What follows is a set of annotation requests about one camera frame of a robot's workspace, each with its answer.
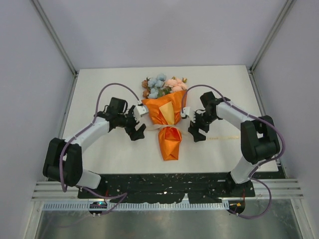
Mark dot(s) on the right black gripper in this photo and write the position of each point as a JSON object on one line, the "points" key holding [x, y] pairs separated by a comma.
{"points": [[194, 130]]}

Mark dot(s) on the left aluminium frame post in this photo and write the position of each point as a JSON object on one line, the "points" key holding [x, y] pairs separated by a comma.
{"points": [[51, 31]]}

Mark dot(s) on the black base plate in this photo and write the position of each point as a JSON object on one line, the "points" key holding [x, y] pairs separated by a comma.
{"points": [[167, 188]]}

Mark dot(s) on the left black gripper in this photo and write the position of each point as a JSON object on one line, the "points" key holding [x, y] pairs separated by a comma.
{"points": [[133, 134]]}

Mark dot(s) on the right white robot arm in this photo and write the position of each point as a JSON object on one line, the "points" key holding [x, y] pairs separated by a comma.
{"points": [[258, 137]]}

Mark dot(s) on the right aluminium frame post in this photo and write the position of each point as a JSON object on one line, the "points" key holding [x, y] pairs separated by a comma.
{"points": [[271, 35]]}

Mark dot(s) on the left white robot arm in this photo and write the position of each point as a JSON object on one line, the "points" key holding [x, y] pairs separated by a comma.
{"points": [[64, 163]]}

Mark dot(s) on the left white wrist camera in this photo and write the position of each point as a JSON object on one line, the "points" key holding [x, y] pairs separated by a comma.
{"points": [[140, 111]]}

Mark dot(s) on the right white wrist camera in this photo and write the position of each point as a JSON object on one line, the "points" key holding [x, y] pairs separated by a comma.
{"points": [[186, 112]]}

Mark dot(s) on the white slotted cable duct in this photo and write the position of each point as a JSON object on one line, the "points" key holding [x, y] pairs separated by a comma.
{"points": [[101, 206]]}

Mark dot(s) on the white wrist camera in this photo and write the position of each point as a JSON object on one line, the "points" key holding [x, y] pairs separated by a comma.
{"points": [[140, 111], [186, 112]]}

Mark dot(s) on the aluminium frame post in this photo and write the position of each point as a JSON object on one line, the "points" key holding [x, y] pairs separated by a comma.
{"points": [[271, 35], [51, 31]]}

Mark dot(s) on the orange wrapping paper sheet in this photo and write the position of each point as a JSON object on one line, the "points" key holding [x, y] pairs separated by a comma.
{"points": [[164, 113]]}

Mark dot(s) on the fake flower bouquet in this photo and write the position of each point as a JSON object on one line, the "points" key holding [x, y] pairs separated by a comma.
{"points": [[154, 87]]}

